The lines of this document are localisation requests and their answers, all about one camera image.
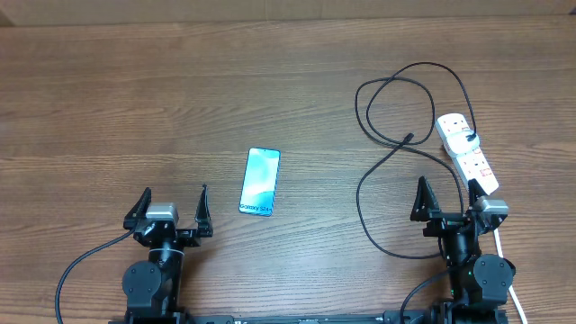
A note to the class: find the white power strip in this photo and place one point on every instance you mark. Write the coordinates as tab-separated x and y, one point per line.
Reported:
472	165

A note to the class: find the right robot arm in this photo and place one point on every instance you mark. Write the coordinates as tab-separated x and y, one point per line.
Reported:
479	282

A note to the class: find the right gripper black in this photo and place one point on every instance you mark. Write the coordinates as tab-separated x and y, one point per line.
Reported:
424	209

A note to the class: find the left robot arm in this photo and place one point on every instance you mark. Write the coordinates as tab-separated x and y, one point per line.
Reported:
152	286

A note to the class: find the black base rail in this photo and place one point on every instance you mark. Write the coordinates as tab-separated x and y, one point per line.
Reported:
388	317

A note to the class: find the white USB charger plug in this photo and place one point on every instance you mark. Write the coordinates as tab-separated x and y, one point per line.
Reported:
461	143

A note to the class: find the Samsung Galaxy smartphone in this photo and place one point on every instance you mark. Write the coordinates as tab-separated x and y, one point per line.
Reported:
260	182

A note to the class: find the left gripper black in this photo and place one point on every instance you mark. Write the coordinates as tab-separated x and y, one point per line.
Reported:
191	237

